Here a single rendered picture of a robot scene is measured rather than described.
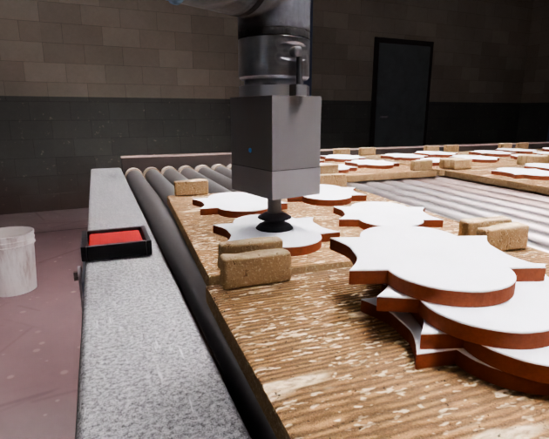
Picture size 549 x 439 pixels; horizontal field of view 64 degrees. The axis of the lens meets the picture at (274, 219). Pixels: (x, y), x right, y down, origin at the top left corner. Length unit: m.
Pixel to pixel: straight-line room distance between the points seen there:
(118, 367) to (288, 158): 0.25
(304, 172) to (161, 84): 5.16
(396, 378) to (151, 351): 0.17
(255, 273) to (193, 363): 0.09
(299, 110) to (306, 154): 0.05
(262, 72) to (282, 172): 0.10
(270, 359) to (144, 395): 0.08
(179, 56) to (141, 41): 0.44
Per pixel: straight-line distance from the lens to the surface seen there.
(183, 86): 5.65
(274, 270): 0.37
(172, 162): 1.37
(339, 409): 0.23
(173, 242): 0.57
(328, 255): 0.45
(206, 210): 0.62
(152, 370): 0.31
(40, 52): 5.52
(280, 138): 0.44
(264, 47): 0.46
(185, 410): 0.27
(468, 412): 0.25
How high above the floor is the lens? 1.07
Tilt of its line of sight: 14 degrees down
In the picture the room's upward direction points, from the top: straight up
